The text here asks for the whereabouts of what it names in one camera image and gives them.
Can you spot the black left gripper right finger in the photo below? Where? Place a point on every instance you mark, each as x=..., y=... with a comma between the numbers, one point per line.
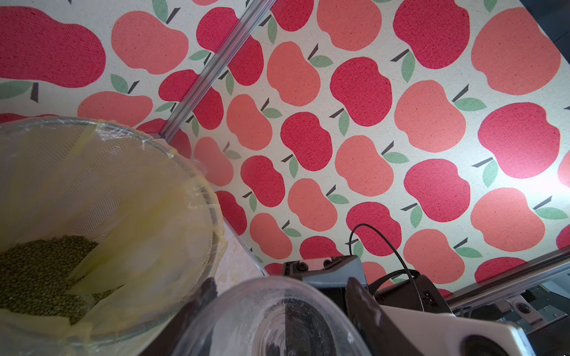
x=378, y=331

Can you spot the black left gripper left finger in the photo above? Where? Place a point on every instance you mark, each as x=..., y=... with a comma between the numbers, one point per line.
x=165, y=343

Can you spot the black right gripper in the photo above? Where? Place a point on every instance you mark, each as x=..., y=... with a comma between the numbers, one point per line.
x=328, y=275

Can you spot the clear jar with mung beans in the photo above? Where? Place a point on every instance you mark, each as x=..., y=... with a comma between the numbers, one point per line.
x=271, y=316

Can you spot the yellow plastic bin liner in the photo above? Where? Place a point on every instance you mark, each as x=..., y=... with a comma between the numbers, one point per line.
x=111, y=222

